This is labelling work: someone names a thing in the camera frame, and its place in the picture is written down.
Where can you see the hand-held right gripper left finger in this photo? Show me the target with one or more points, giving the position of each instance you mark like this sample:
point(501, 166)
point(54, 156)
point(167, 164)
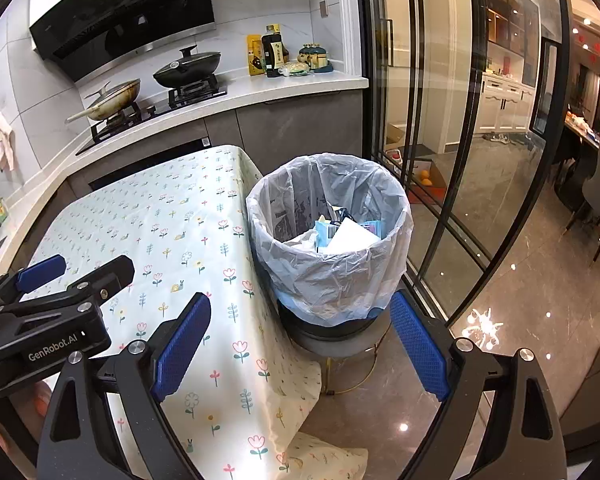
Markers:
point(180, 355)

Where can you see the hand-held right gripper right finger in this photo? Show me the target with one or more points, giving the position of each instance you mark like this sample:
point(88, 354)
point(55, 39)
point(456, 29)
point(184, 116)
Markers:
point(420, 347)

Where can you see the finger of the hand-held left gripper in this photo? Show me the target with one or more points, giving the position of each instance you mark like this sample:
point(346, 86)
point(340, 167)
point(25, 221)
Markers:
point(110, 272)
point(40, 270)

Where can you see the trash bin with translucent liner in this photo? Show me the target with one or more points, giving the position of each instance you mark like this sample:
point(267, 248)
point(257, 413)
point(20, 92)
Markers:
point(330, 280)

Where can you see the small blue white packet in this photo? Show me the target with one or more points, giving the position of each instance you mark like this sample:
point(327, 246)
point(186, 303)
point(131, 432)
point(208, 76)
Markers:
point(370, 226)
point(325, 235)

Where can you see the person's left hand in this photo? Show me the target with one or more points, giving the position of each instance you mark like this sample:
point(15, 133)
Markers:
point(10, 440)

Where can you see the floral tablecloth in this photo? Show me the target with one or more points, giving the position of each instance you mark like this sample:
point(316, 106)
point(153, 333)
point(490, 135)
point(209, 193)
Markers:
point(180, 220)

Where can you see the grey stool with gold legs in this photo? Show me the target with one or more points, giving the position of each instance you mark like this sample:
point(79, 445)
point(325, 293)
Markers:
point(330, 347)

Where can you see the black built-in oven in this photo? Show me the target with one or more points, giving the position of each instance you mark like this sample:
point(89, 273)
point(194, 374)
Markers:
point(145, 165)

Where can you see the white dish cloth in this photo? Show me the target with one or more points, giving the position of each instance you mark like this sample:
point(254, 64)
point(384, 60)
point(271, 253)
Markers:
point(2, 140)

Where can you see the black gas stove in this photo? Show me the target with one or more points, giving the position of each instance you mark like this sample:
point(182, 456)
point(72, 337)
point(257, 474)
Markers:
point(130, 125)

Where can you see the beige wok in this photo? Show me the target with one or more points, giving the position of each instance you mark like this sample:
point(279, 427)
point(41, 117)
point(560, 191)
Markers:
point(107, 111)

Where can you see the cardboard box with oranges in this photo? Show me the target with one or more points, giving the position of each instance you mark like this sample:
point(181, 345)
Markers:
point(425, 185)

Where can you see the black framed glass sliding door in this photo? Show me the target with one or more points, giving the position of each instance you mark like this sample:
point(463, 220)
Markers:
point(480, 185)

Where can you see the black wok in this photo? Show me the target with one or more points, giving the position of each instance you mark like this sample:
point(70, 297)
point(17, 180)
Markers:
point(190, 80)

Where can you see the black wok lid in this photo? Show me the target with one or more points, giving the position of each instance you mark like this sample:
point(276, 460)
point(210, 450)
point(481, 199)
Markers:
point(187, 62)

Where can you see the white sideboard cabinet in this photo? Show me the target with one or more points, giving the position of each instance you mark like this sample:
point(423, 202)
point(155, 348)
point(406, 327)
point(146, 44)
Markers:
point(507, 105)

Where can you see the kitchen counter with grey cabinets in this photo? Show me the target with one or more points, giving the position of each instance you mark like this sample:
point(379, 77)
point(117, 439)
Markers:
point(290, 87)

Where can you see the yellow seasoning packet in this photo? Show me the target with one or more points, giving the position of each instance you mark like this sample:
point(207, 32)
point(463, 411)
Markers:
point(254, 57)

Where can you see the black range hood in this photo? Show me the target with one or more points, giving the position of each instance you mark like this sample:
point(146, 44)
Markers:
point(130, 10)

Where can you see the dining table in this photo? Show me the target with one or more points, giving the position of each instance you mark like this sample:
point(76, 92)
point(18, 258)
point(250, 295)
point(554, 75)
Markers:
point(580, 127)

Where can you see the dark sauce bottle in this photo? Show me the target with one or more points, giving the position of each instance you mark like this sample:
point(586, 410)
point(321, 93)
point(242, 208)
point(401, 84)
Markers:
point(274, 55)

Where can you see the pale food bag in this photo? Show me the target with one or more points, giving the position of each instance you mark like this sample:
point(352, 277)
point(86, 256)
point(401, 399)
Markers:
point(295, 69)

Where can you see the seasoning jar set with tray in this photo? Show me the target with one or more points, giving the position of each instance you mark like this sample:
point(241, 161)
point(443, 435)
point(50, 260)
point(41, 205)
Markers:
point(317, 60)

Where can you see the wooden display cabinet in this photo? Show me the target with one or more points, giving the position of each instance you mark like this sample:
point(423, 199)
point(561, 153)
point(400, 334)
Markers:
point(510, 35)

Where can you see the wall socket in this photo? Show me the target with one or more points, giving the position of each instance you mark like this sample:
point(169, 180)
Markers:
point(324, 9)

